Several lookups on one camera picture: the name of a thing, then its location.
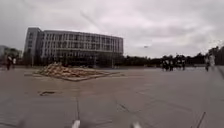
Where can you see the robot's own part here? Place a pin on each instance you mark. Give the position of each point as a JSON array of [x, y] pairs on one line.
[[76, 124], [136, 125]]

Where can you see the small distant building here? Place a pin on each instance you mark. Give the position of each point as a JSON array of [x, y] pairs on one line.
[[8, 51]]

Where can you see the group of people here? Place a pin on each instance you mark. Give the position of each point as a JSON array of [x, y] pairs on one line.
[[10, 61], [171, 63]]

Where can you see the pile of brown bricks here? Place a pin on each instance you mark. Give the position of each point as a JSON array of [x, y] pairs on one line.
[[61, 71]]

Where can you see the large grey multi-storey building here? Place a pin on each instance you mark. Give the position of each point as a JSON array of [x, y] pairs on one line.
[[76, 45]]

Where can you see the row of dark trees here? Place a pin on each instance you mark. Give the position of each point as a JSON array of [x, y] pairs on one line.
[[150, 61]]

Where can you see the person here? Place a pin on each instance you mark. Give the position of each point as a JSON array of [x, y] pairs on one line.
[[209, 61]]

